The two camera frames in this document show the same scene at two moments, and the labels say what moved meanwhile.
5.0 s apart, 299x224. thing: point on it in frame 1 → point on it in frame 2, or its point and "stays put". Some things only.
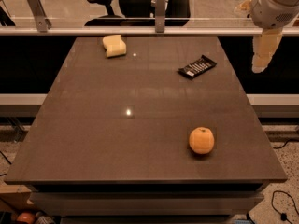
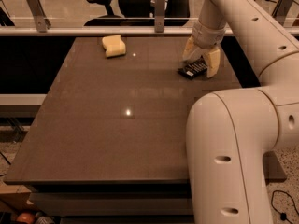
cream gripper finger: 246,5 → 192,51
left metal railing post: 43,22 stays put
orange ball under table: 26,217 stays put
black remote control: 197,67 stays put
